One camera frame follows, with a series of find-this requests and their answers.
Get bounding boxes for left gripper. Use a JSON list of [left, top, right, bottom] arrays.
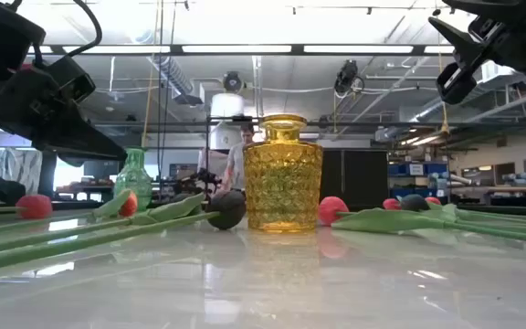
[[0, 54, 128, 167]]

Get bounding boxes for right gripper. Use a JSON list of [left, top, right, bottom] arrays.
[[428, 13, 526, 106]]

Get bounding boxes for pink artificial tulip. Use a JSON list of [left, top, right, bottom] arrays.
[[317, 196, 526, 247], [381, 196, 404, 212], [0, 194, 54, 226]]

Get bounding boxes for black artificial tulip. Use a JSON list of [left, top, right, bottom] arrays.
[[0, 189, 247, 276], [399, 194, 526, 232]]

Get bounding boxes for green textured glass vase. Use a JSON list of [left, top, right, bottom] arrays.
[[113, 145, 153, 212]]

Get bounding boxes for yellow textured glass vase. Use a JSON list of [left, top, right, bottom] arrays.
[[243, 113, 324, 233]]

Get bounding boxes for white grey patterned curtain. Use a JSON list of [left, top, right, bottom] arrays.
[[0, 148, 44, 196]]

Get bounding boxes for blue storage bins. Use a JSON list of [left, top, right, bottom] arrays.
[[387, 160, 450, 205]]

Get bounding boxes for wooden workbench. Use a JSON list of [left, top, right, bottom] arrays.
[[447, 184, 526, 207]]

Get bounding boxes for small black background robot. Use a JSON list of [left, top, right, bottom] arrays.
[[171, 167, 224, 196]]

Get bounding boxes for white cylindrical tank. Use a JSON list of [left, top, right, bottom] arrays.
[[210, 92, 246, 151]]

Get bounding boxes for black cabinet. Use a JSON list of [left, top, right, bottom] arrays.
[[320, 148, 390, 210]]

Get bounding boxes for round black hanging device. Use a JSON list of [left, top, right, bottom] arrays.
[[222, 70, 246, 95]]

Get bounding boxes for yellow hanging cord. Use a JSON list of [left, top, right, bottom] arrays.
[[435, 45, 452, 137]]

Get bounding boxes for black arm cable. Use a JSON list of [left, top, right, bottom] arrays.
[[65, 0, 104, 58]]

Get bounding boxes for silver spiral air duct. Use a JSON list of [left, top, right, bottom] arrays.
[[151, 54, 205, 107]]

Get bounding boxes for black hanging camera device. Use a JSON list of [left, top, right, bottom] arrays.
[[333, 58, 365, 96]]

